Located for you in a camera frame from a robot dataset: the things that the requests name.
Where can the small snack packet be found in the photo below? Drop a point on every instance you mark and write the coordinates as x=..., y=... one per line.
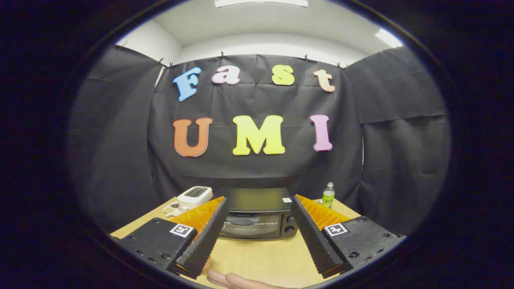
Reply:
x=173, y=208

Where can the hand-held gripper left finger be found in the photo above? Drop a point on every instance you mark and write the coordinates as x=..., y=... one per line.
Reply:
x=208, y=241

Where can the white pop-up toaster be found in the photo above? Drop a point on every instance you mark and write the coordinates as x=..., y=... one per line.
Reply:
x=194, y=194

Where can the long ceiling light panel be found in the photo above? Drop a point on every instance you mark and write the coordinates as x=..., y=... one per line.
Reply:
x=261, y=2

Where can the small ceiling light panel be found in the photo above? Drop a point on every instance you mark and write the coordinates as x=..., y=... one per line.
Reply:
x=387, y=38

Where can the green label drink bottle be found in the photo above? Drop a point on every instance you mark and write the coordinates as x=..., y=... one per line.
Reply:
x=328, y=196

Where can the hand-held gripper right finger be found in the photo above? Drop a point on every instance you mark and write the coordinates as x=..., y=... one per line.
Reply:
x=315, y=241

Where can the black toaster oven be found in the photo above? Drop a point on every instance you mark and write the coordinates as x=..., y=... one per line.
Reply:
x=257, y=200

